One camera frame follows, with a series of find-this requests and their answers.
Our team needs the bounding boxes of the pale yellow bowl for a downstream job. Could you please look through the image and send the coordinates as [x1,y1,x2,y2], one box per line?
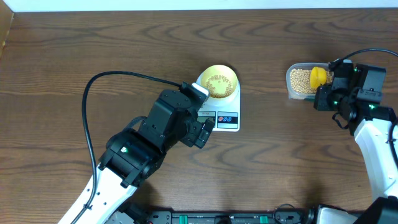
[199,65,238,99]

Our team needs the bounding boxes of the pile of soybeans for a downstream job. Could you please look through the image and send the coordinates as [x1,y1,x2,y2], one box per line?
[290,68,333,94]

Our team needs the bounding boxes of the left black cable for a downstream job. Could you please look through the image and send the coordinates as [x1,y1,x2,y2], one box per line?
[70,70,187,224]

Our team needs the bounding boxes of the soybeans in yellow bowl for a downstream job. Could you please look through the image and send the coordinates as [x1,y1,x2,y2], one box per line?
[205,75,234,98]

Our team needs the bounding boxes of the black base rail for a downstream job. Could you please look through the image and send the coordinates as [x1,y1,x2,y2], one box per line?
[106,203,320,224]

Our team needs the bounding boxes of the white digital kitchen scale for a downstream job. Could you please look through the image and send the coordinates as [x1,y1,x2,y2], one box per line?
[197,73,241,132]

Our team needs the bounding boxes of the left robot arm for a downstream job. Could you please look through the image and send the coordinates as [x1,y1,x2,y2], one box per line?
[60,86,215,223]

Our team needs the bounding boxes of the clear plastic container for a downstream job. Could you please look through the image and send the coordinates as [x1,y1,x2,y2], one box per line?
[286,63,333,100]

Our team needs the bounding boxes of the yellow measuring scoop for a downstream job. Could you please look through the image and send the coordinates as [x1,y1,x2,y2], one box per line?
[310,67,327,90]

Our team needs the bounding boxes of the wooden panel at left edge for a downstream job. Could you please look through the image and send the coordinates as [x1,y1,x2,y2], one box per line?
[0,0,14,55]

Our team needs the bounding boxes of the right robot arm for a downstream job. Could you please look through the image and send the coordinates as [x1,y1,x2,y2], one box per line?
[314,60,397,223]

